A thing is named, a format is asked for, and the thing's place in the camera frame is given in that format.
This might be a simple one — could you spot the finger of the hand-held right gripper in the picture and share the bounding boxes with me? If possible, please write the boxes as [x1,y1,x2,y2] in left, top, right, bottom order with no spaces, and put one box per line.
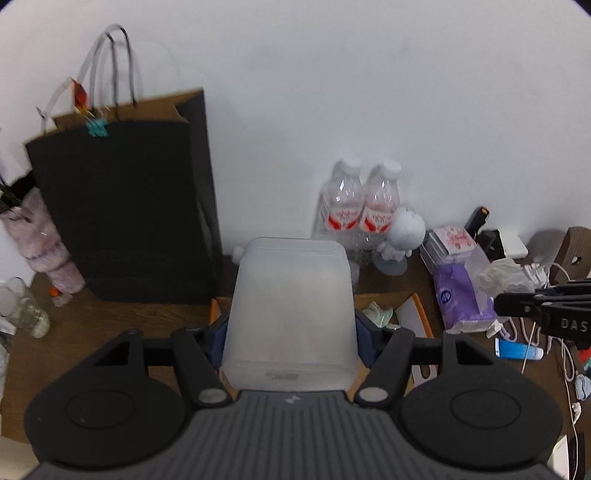
[493,278,591,320]

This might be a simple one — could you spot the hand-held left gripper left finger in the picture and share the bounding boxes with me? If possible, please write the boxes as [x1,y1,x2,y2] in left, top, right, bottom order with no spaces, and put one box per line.
[78,316,232,408]

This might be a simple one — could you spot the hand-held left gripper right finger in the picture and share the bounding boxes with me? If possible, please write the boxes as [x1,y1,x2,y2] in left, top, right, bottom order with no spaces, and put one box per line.
[353,314,509,409]

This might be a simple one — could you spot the orange cardboard box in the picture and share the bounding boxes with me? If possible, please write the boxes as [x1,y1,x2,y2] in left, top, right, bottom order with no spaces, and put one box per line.
[210,293,439,393]

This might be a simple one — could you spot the clear plastic bag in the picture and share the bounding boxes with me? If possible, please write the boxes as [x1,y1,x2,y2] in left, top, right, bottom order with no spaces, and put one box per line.
[360,302,395,328]

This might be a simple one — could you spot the small white packets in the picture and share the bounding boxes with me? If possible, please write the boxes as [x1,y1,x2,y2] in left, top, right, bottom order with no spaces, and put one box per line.
[485,318,515,340]

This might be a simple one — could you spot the blue toothpaste tube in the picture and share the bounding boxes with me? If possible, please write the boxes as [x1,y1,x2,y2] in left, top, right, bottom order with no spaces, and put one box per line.
[495,338,544,361]

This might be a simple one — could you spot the white power adapter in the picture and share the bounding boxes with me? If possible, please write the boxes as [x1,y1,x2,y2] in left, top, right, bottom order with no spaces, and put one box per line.
[501,234,529,260]

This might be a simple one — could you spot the purple tissue pack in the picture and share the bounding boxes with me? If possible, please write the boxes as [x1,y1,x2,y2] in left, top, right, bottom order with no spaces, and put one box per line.
[431,261,499,334]

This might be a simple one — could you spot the small black box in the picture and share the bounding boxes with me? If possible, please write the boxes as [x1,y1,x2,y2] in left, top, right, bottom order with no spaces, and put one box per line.
[475,229,506,259]

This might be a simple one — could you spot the wooden stand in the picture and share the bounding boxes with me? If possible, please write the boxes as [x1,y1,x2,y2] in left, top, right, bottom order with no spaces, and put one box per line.
[551,226,591,287]

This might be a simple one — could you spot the black lighter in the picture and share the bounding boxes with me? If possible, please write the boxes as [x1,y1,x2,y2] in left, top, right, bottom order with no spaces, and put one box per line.
[464,206,490,236]

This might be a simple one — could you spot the white astronaut figurine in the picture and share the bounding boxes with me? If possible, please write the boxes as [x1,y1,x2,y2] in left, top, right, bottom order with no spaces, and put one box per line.
[374,206,426,275]

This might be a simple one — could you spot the clear water bottle red label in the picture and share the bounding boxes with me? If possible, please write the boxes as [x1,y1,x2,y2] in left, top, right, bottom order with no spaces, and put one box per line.
[360,159,402,250]
[316,158,365,259]

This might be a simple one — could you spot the black paper bag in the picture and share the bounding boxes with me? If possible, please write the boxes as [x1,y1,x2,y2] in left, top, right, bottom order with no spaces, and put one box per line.
[25,25,223,305]

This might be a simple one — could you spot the clear glass cup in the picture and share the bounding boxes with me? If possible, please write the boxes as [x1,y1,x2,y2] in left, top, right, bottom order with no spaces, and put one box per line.
[0,277,51,339]

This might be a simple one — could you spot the pink furry vase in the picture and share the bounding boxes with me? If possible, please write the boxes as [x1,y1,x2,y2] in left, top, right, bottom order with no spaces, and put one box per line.
[0,189,86,294]

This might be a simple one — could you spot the red hang tag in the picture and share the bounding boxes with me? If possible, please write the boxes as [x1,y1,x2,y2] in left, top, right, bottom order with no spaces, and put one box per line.
[71,78,90,114]

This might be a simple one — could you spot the white charging cable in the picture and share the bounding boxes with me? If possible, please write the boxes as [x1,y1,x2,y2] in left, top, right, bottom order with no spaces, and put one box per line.
[549,263,583,480]

